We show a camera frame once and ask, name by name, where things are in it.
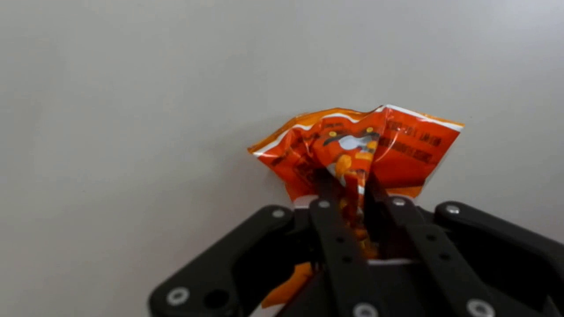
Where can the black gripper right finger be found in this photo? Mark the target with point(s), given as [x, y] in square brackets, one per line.
[479, 264]

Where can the orange snack packet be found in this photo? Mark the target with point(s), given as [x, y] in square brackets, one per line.
[398, 146]

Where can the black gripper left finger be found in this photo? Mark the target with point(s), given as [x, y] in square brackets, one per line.
[234, 275]

